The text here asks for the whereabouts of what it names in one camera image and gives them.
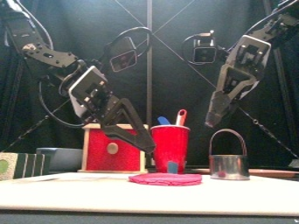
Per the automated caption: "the small blue block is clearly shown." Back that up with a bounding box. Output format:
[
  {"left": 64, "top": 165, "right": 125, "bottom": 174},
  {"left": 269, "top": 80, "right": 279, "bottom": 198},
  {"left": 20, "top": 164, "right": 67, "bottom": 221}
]
[{"left": 167, "top": 160, "right": 181, "bottom": 175}]

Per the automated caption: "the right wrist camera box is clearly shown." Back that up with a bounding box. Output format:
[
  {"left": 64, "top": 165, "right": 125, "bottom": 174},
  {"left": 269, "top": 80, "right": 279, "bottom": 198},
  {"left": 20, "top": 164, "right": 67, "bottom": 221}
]
[{"left": 191, "top": 30, "right": 230, "bottom": 65}]

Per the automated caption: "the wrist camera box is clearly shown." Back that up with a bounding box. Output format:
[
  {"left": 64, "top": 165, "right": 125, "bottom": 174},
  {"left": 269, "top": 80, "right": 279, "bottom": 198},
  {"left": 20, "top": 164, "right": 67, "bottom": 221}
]
[
  {"left": 107, "top": 36, "right": 139, "bottom": 74},
  {"left": 191, "top": 30, "right": 230, "bottom": 65}
]

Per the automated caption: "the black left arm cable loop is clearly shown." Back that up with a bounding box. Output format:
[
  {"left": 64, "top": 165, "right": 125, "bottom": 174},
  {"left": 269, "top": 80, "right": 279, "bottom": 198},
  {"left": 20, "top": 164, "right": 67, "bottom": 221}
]
[{"left": 38, "top": 67, "right": 89, "bottom": 130}]

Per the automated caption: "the black camera cable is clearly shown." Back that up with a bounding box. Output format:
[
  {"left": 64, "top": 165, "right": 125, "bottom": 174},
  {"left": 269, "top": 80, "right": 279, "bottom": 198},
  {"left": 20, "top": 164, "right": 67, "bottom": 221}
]
[
  {"left": 98, "top": 25, "right": 155, "bottom": 65},
  {"left": 181, "top": 32, "right": 206, "bottom": 67}
]

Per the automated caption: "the red plastic cup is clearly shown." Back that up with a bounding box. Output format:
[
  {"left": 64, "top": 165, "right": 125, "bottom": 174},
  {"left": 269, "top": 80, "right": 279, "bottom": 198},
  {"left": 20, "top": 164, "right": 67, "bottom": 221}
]
[{"left": 149, "top": 123, "right": 193, "bottom": 175}]

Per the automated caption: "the green striped box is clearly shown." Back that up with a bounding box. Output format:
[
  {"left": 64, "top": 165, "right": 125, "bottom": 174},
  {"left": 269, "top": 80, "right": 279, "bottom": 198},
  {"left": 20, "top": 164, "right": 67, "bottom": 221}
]
[{"left": 0, "top": 151, "right": 52, "bottom": 182}]

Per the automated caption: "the white cutting board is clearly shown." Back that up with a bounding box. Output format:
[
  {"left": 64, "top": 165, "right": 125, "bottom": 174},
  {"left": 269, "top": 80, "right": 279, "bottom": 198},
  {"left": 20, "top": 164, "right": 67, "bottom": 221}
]
[{"left": 0, "top": 171, "right": 299, "bottom": 218}]

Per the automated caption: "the vertical metal frame pole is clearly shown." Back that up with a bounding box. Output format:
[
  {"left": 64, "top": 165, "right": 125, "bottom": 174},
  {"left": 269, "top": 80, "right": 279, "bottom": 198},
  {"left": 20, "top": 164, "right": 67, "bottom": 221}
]
[{"left": 145, "top": 0, "right": 155, "bottom": 168}]

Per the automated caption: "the blue grey bowl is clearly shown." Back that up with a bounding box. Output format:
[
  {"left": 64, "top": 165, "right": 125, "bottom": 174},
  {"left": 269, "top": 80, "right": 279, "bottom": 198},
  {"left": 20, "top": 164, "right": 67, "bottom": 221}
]
[{"left": 35, "top": 146, "right": 85, "bottom": 173}]

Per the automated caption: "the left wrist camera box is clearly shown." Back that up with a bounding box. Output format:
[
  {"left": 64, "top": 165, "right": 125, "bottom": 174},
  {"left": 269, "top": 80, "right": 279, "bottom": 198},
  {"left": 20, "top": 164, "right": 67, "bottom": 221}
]
[{"left": 107, "top": 36, "right": 139, "bottom": 74}]

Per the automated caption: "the diagonal metal brace rod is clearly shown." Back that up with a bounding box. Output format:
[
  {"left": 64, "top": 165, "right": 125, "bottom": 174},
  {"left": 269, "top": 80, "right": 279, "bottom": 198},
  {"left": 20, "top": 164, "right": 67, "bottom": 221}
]
[
  {"left": 113, "top": 0, "right": 299, "bottom": 161},
  {"left": 0, "top": 0, "right": 198, "bottom": 154}
]

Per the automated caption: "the black right camera cable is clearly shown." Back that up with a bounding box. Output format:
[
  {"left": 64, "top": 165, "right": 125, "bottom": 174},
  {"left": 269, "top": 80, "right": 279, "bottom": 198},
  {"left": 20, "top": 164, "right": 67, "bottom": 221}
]
[{"left": 181, "top": 32, "right": 206, "bottom": 67}]

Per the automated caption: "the flat pink dough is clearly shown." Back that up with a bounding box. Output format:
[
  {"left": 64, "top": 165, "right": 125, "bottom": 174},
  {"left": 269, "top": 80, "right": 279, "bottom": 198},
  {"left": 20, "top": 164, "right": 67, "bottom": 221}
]
[{"left": 127, "top": 171, "right": 203, "bottom": 187}]

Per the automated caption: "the black left camera cable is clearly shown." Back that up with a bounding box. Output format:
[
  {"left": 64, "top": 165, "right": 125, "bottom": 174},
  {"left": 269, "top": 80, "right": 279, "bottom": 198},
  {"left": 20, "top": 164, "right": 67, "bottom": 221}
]
[{"left": 98, "top": 25, "right": 155, "bottom": 65}]

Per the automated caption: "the red wooden drawer box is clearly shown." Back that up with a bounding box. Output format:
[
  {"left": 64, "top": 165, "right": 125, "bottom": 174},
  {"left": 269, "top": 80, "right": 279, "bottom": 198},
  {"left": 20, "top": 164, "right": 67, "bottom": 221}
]
[{"left": 78, "top": 122, "right": 150, "bottom": 174}]

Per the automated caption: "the blue utensil handle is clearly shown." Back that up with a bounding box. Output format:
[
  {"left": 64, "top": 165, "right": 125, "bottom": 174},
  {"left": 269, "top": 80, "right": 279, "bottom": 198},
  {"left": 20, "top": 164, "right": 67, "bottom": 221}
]
[{"left": 157, "top": 115, "right": 174, "bottom": 126}]

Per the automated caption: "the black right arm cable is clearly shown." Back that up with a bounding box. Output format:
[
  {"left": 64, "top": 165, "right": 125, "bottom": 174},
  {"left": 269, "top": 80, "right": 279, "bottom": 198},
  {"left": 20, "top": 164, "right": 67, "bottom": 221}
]
[{"left": 229, "top": 0, "right": 299, "bottom": 53}]

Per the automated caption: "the metal round cutter with handle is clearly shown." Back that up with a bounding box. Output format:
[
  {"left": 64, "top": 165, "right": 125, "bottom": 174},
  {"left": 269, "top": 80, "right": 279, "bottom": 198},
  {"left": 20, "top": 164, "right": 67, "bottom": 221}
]
[{"left": 209, "top": 128, "right": 251, "bottom": 181}]

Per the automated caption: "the grey left arm cable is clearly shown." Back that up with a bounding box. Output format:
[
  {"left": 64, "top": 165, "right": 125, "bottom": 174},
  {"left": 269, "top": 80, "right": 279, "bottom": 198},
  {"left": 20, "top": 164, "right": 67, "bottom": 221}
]
[{"left": 4, "top": 0, "right": 56, "bottom": 52}]

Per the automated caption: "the red white utensil handle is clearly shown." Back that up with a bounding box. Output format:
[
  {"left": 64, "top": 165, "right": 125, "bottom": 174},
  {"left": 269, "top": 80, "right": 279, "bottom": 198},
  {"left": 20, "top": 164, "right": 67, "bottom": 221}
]
[{"left": 174, "top": 108, "right": 190, "bottom": 127}]

